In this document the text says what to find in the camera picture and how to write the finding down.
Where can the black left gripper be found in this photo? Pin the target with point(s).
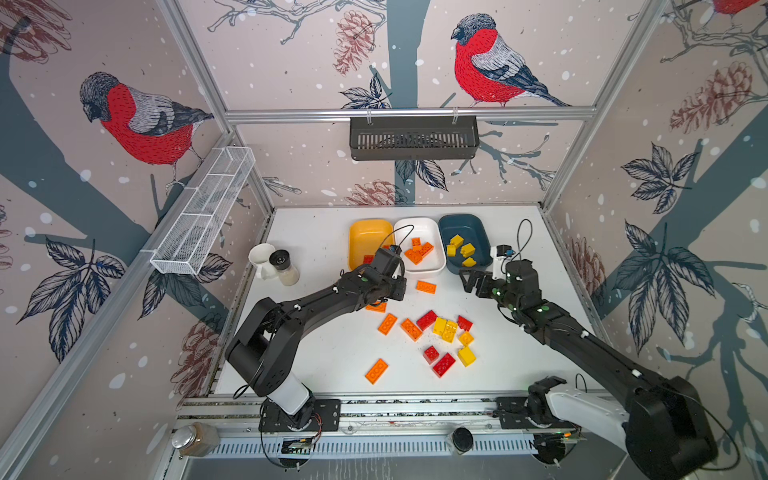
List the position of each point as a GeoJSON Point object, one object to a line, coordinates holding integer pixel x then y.
{"type": "Point", "coordinates": [400, 284]}

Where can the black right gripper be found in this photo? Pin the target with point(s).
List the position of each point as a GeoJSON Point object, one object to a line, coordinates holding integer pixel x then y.
{"type": "Point", "coordinates": [486, 279]}

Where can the orange lego brick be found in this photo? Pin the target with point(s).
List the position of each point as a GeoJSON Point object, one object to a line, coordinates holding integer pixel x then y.
{"type": "Point", "coordinates": [376, 371]}
{"type": "Point", "coordinates": [426, 287]}
{"type": "Point", "coordinates": [411, 329]}
{"type": "Point", "coordinates": [387, 324]}
{"type": "Point", "coordinates": [418, 253]}

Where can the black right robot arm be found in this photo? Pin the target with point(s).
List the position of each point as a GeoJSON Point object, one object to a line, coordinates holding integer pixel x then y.
{"type": "Point", "coordinates": [658, 422]}

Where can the orange lego brick near arm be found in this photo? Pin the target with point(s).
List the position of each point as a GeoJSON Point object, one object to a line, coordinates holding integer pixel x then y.
{"type": "Point", "coordinates": [380, 307]}

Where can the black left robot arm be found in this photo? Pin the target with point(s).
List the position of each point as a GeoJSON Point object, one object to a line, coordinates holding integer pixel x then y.
{"type": "Point", "coordinates": [265, 345]}

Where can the yellow plastic container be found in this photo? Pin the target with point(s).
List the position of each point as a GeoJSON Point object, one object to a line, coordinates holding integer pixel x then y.
{"type": "Point", "coordinates": [365, 238]}

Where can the white plastic container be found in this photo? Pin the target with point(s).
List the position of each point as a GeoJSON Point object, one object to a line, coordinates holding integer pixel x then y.
{"type": "Point", "coordinates": [419, 230]}

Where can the red lego brick pile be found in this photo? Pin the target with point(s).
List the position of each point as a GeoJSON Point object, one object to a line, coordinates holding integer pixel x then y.
{"type": "Point", "coordinates": [427, 320]}

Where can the small yellow lego brick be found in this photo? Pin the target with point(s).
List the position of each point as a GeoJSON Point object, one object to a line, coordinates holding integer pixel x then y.
{"type": "Point", "coordinates": [466, 338]}

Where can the yellow lego brick large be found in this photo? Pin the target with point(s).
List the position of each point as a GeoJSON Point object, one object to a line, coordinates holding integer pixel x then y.
{"type": "Point", "coordinates": [445, 329]}

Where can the teal plastic container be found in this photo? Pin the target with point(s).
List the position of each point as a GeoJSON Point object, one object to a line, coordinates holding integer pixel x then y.
{"type": "Point", "coordinates": [471, 229]}

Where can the yellow lego brick front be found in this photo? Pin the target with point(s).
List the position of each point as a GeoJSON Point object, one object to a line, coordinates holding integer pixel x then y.
{"type": "Point", "coordinates": [466, 356]}

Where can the small red lego brick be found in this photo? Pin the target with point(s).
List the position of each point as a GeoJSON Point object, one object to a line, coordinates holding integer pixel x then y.
{"type": "Point", "coordinates": [431, 355]}

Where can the orange lego brick front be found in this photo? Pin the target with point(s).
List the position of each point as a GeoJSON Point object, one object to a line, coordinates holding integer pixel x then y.
{"type": "Point", "coordinates": [376, 371]}

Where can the black lidded shaker jar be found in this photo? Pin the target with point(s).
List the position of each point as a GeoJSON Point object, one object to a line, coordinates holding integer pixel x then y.
{"type": "Point", "coordinates": [287, 272]}

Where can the red lego brick front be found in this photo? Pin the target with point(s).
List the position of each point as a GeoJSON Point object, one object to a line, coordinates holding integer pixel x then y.
{"type": "Point", "coordinates": [441, 367]}

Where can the white cup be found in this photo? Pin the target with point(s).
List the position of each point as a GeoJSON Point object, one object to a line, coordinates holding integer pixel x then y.
{"type": "Point", "coordinates": [259, 257]}

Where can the glass jar front left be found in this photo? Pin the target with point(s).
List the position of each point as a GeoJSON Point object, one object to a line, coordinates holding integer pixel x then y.
{"type": "Point", "coordinates": [195, 440]}

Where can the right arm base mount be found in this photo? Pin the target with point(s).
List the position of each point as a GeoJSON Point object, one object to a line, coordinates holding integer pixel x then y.
{"type": "Point", "coordinates": [531, 411]}

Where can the black wire wall basket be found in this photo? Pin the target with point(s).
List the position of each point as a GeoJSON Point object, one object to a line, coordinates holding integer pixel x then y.
{"type": "Point", "coordinates": [413, 138]}

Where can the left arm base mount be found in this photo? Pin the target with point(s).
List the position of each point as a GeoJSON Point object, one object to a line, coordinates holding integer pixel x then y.
{"type": "Point", "coordinates": [317, 415]}

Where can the white wire wall basket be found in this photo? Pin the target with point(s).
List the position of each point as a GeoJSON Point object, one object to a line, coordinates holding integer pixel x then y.
{"type": "Point", "coordinates": [191, 237]}

